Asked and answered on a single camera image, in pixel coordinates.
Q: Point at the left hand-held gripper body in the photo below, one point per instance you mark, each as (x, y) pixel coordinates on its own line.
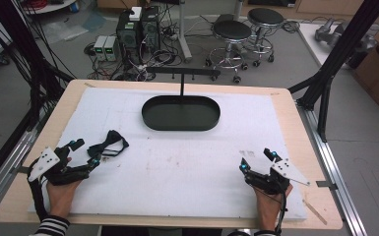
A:
(44, 164)

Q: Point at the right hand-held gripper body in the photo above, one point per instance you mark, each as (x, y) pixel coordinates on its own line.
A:
(287, 170)

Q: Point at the black bow tie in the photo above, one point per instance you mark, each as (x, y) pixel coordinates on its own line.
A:
(111, 137)

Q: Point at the person's left hand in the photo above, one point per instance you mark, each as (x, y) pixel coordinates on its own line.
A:
(60, 198)

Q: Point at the person's right hand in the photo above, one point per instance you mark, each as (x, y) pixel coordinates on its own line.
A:
(269, 208)

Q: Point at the wooden stick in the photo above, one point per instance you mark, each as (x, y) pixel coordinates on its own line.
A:
(315, 212)

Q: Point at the white foam mat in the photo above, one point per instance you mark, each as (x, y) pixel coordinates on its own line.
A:
(177, 164)

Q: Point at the black stand with oval tray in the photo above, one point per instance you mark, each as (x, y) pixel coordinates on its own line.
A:
(180, 114)

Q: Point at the grey power supply unit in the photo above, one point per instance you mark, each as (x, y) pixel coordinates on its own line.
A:
(111, 48)
(99, 47)

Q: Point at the black computer tower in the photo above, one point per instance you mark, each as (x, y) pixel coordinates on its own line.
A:
(151, 29)
(128, 34)

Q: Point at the white side table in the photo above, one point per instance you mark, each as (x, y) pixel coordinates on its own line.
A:
(318, 42)

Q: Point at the black round stool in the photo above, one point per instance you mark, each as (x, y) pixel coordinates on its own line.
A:
(265, 17)
(232, 31)

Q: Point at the round white table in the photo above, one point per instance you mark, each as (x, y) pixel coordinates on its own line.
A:
(47, 6)

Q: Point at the white box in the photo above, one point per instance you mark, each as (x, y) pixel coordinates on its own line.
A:
(135, 13)

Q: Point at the grey metal table leg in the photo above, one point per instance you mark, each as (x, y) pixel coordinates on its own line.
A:
(183, 36)

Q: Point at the grey metal bracket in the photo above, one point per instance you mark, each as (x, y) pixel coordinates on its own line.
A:
(20, 169)
(327, 185)

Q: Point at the aluminium rail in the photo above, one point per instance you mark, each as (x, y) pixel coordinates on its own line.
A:
(336, 177)
(3, 170)

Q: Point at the black metal frame post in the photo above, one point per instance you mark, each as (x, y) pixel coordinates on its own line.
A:
(338, 62)

